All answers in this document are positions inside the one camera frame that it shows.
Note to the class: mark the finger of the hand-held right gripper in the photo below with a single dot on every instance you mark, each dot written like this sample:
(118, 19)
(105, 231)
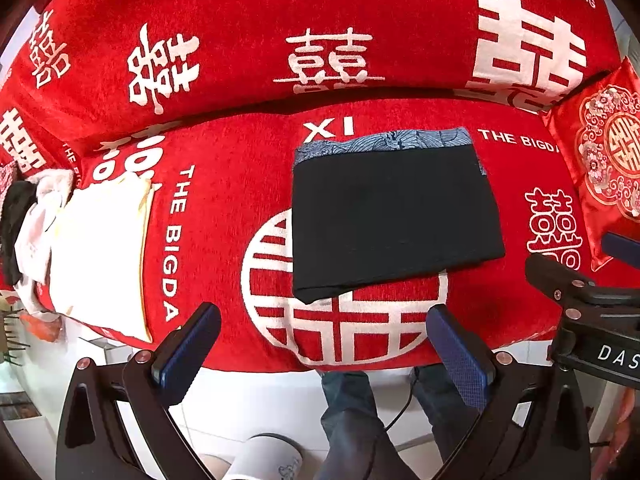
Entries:
(622, 247)
(555, 272)

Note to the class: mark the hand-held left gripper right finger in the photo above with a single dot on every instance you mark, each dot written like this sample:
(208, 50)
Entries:
(462, 360)

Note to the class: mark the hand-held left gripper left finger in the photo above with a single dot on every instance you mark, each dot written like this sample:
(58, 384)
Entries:
(192, 350)

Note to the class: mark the black pants with patterned stripe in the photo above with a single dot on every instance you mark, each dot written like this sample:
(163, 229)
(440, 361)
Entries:
(390, 220)

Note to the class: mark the person's right leg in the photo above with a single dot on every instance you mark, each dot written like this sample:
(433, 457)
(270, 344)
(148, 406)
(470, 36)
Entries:
(440, 410)

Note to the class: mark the person's leg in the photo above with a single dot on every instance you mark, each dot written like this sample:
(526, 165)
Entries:
(440, 410)
(350, 425)

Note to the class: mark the grey box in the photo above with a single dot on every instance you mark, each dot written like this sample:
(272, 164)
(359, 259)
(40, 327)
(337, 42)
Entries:
(100, 347)

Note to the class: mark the red embroidered cushion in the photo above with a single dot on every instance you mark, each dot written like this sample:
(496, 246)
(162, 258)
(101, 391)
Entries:
(610, 145)

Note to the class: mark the person's left leg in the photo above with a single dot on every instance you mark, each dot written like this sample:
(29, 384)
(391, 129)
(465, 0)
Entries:
(350, 425)

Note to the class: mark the white cup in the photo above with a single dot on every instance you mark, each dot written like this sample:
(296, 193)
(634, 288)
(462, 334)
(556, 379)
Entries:
(265, 460)

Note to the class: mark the orange cloth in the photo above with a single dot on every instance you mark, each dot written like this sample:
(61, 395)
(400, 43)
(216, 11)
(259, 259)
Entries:
(45, 327)

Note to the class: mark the white cloth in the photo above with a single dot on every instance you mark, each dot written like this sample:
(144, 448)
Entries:
(35, 230)

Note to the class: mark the black cloth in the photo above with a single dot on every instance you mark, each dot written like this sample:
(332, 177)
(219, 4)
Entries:
(15, 220)

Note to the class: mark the red printed sofa cover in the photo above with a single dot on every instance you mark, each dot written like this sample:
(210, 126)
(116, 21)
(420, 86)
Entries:
(400, 60)

